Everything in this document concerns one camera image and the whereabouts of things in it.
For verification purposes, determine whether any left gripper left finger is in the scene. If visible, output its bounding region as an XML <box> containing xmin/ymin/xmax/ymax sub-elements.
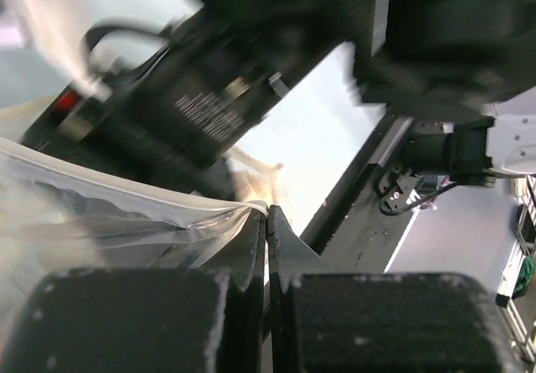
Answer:
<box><xmin>1</xmin><ymin>212</ymin><xmax>266</xmax><ymax>372</ymax></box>

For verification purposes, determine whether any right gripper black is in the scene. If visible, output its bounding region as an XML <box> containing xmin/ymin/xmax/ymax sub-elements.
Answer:
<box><xmin>21</xmin><ymin>0</ymin><xmax>375</xmax><ymax>170</ymax></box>

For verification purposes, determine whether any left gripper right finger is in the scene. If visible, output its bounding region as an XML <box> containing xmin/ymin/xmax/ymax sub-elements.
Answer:
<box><xmin>267</xmin><ymin>206</ymin><xmax>522</xmax><ymax>372</ymax></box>

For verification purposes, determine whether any clear zip top bag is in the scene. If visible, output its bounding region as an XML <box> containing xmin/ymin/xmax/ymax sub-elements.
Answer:
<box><xmin>0</xmin><ymin>0</ymin><xmax>277</xmax><ymax>290</ymax></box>

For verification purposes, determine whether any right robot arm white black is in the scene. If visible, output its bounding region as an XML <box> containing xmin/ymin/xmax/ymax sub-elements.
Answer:
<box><xmin>22</xmin><ymin>0</ymin><xmax>535</xmax><ymax>198</ymax></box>

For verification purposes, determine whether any fake green onion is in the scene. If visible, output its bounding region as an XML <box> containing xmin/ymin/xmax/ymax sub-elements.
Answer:
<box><xmin>227</xmin><ymin>146</ymin><xmax>290</xmax><ymax>208</ymax></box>

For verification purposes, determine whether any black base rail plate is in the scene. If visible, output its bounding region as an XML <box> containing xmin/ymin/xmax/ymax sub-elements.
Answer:
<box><xmin>301</xmin><ymin>116</ymin><xmax>441</xmax><ymax>273</ymax></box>

